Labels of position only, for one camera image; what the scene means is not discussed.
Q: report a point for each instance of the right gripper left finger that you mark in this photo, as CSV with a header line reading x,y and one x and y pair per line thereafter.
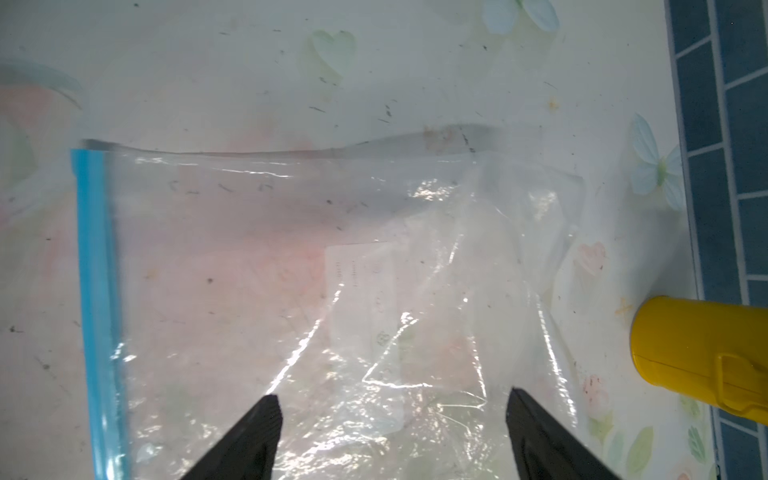
x,y
248,450

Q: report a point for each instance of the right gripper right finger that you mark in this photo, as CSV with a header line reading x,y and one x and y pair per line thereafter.
x,y
543,448

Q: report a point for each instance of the clear zip top bag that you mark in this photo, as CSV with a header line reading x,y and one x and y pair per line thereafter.
x,y
388,294

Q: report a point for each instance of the yellow pencil cup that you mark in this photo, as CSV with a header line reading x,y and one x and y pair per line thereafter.
x,y
712,352

